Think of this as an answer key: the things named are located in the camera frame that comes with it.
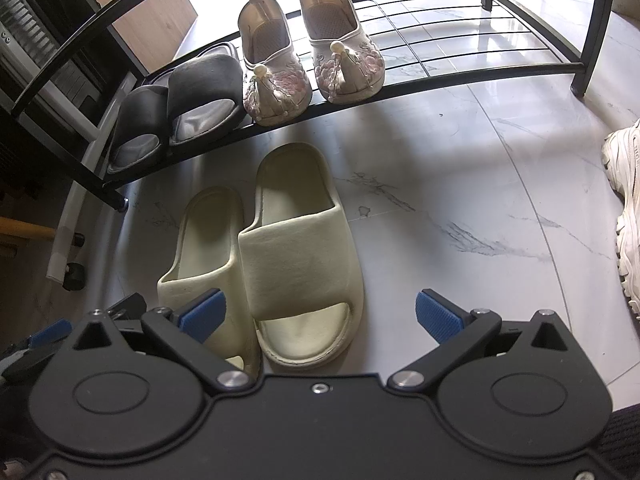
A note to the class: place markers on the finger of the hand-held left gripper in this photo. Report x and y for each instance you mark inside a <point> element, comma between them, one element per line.
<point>50,333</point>
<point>125,307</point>

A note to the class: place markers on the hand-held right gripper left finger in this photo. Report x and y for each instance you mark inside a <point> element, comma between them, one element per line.
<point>202,312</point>

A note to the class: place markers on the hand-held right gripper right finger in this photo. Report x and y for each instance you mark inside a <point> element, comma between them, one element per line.
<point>440,316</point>

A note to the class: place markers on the cream terry slipper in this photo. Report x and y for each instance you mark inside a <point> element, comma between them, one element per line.
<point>295,245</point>
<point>200,255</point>

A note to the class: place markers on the white lace-up sneaker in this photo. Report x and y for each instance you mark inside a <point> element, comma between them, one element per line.
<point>627,200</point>

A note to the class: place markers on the black metal shoe rack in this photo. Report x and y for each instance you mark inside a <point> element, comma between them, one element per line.
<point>597,25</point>

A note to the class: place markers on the black caster wheel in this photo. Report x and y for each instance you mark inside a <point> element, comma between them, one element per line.
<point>76,275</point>

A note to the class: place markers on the yellow wooden leg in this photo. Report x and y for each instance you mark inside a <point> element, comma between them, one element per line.
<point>25,232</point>

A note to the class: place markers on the chair leg with caster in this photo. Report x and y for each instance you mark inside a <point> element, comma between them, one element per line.
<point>70,210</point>

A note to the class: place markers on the grey rubber slipper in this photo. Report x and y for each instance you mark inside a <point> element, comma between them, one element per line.
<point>137,120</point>
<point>205,90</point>

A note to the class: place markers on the dark knit clothing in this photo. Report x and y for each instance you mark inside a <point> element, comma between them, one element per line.
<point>627,445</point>

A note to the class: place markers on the dark cabinet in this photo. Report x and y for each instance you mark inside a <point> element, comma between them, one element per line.
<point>35,25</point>

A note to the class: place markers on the light wooden board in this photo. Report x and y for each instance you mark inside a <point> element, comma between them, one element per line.
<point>150,10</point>

